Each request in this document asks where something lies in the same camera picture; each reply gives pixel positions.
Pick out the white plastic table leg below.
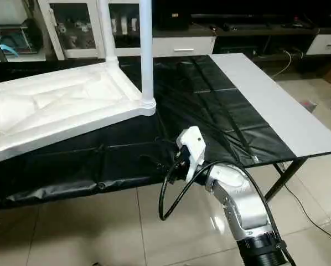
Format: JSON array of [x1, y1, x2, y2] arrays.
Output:
[[97, 0, 120, 66], [137, 0, 157, 116]]

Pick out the white plastic table top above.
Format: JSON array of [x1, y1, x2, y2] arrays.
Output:
[[0, 61, 157, 167]]

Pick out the black work mat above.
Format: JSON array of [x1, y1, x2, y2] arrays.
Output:
[[0, 54, 297, 210]]

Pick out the black metal stand leg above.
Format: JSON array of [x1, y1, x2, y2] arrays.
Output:
[[263, 157, 309, 202]]

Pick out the white drawer unit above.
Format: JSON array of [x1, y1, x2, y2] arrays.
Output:
[[307, 33, 331, 56], [152, 35, 218, 58]]

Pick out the small grey pink object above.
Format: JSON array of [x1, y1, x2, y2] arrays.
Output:
[[299, 99, 317, 112]]

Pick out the white drawer cabinet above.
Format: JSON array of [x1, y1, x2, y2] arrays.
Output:
[[154, 0, 331, 56]]

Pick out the white glass door cabinet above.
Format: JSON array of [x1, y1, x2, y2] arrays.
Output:
[[37, 0, 155, 60]]

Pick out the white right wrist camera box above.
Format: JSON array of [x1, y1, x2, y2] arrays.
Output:
[[175, 126, 207, 182]]

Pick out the thin black cable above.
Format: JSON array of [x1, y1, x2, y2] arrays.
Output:
[[281, 182, 331, 248]]

